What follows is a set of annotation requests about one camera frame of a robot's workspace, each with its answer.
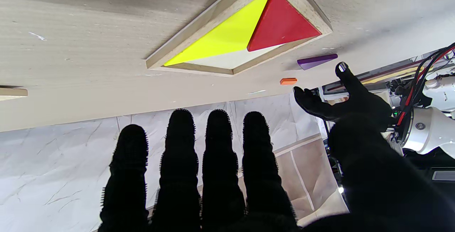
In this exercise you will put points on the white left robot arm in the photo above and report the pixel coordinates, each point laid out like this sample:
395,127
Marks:
430,129

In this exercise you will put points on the purple tangram triangle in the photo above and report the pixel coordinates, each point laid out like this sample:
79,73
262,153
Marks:
316,61

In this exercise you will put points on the red large tangram triangle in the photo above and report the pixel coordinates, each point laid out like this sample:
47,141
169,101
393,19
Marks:
280,26

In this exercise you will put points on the white torn paper scrap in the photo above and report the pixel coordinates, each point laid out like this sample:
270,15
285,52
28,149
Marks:
37,36

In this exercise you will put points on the square wooden tangram tray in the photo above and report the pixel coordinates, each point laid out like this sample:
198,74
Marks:
213,17

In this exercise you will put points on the marble print backdrop sheet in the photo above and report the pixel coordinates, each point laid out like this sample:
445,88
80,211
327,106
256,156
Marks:
71,154

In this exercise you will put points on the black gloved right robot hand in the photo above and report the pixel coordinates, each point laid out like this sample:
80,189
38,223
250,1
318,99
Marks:
220,189

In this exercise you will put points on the orange tangram parallelogram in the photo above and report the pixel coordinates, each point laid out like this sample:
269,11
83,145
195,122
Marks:
288,81

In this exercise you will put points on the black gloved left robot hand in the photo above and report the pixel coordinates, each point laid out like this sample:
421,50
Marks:
359,104

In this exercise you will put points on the yellow large tangram triangle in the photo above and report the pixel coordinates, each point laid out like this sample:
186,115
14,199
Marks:
227,36

